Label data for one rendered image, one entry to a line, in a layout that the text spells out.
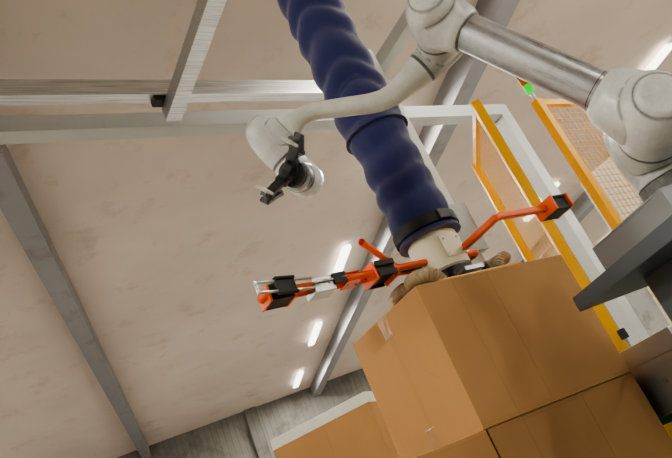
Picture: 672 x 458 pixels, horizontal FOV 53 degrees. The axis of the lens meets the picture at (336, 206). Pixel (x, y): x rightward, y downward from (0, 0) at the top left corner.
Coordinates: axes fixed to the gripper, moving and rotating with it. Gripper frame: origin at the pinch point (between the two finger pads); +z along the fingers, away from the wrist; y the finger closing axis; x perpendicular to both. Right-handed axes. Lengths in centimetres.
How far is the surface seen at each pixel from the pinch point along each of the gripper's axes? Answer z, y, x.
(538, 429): -22, 29, -87
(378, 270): -40, 14, -31
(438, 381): -22, 31, -60
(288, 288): -17.7, 28.0, -13.8
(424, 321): -23, 19, -50
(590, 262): -412, -46, -144
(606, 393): -43, 14, -103
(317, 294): -27.5, 27.0, -20.0
